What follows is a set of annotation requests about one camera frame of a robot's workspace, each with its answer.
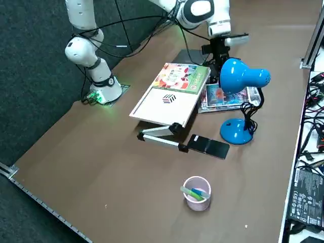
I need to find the blue cover comic magazine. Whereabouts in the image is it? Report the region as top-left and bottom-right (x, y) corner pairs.
(205, 84), (250, 107)

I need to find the white folding reading stand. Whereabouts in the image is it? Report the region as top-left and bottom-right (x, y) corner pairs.
(129, 63), (212, 154)

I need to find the silver border magazine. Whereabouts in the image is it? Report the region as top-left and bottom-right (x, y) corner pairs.
(197, 85), (261, 114)

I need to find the grey closed laptop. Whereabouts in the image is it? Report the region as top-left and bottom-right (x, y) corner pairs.
(174, 49), (212, 65)

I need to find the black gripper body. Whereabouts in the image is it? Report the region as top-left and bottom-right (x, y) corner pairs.
(210, 37), (230, 60)

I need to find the aluminium profile post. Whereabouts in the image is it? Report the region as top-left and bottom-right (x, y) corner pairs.
(300, 15), (324, 69)

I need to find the green marker pen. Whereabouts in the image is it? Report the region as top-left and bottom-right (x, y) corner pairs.
(180, 186), (211, 202)

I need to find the metal table edge rail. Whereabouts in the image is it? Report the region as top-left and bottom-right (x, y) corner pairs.
(0, 161), (93, 243)

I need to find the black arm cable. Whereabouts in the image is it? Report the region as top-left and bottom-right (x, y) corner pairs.
(72, 0), (195, 64)

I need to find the black labelled power adapter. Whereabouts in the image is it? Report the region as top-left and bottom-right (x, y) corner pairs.
(287, 167), (324, 226)

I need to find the pink mesh pen cup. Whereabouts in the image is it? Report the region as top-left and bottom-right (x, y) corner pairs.
(183, 176), (212, 212)

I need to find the blue desk lamp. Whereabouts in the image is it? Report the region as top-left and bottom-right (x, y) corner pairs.
(219, 57), (271, 145)

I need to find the black lamp cable bundle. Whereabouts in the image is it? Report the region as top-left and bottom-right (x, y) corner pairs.
(239, 101), (258, 135)

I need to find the black flip phone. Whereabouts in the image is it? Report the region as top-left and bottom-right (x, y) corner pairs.
(187, 134), (230, 160)

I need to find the green cover cookbook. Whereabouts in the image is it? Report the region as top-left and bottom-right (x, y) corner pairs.
(152, 63), (211, 95)

